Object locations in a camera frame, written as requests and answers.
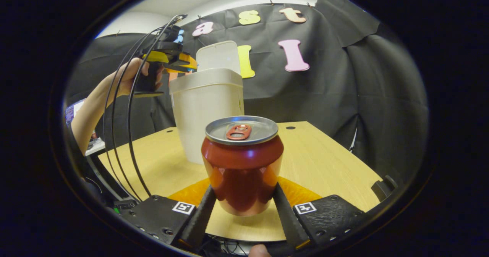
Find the white desktop garbage bin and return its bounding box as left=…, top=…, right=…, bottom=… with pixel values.
left=169, top=40, right=245, bottom=165

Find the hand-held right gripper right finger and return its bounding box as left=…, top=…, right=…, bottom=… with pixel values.
left=272, top=177, right=369, bottom=251

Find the computer screen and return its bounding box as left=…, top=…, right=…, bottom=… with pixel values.
left=65, top=100, right=85, bottom=129

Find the black desk edge clamp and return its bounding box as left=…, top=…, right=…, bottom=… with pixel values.
left=371, top=175, right=398, bottom=201

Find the black cable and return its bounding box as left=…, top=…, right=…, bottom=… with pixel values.
left=111, top=24, right=176, bottom=202
left=127, top=15, right=188, bottom=196
left=102, top=28, right=168, bottom=196

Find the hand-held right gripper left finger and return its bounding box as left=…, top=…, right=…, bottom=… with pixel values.
left=122, top=178, right=217, bottom=251

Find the white device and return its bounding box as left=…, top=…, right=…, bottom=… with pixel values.
left=85, top=137, right=105, bottom=156

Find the row of black cloth clips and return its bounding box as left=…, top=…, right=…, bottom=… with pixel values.
left=197, top=0, right=316, bottom=21

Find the red pop can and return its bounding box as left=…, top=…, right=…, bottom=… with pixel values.
left=201, top=116, right=284, bottom=217

